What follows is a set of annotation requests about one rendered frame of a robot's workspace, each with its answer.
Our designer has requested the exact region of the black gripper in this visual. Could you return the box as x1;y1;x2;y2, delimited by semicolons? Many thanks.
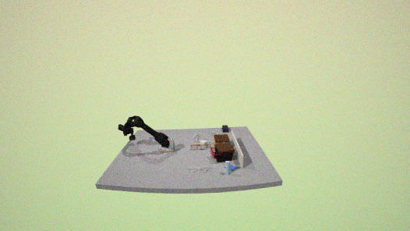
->
129;124;136;140

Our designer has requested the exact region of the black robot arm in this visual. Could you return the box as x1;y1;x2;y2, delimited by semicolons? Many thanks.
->
118;115;169;148

